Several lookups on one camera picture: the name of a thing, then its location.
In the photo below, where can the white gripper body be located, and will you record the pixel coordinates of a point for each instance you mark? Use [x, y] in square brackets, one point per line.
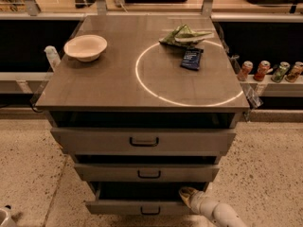
[198, 199]

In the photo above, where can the white object floor corner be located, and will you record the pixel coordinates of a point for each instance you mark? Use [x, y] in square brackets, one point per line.
[6, 218]

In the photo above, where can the clear plastic side holder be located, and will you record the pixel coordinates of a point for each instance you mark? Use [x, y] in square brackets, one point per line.
[251, 95]

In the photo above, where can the grey bottom drawer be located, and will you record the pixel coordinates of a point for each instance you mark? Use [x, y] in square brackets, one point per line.
[144, 199]

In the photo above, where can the dark blue snack packet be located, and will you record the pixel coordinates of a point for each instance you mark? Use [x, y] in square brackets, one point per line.
[191, 59]

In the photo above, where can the green soda can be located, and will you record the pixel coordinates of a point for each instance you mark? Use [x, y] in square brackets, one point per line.
[280, 72]

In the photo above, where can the white bowl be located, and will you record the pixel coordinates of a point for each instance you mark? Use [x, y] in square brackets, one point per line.
[85, 47]

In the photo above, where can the red soda can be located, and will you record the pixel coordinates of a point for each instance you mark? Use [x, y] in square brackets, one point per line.
[262, 70]

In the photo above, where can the green chip bag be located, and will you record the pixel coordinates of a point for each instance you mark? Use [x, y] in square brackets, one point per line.
[184, 36]

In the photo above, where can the tan soda can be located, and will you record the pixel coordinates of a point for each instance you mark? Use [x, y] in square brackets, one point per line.
[295, 72]

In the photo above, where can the orange soda can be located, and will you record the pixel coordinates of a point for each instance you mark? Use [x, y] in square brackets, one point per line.
[246, 68]

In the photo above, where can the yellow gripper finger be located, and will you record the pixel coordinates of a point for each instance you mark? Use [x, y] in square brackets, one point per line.
[191, 190]
[185, 196]

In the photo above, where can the white bottle left side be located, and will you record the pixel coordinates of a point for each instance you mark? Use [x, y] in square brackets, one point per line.
[52, 56]

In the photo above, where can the grey drawer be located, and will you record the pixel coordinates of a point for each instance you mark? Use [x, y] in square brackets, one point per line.
[144, 199]
[144, 142]
[146, 173]

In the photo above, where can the grey drawer cabinet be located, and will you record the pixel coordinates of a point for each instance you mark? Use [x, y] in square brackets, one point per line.
[139, 83]

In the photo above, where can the grey top drawer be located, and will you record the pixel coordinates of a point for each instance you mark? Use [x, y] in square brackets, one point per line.
[144, 142]

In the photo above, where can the grey middle drawer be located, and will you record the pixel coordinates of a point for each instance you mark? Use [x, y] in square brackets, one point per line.
[146, 173]

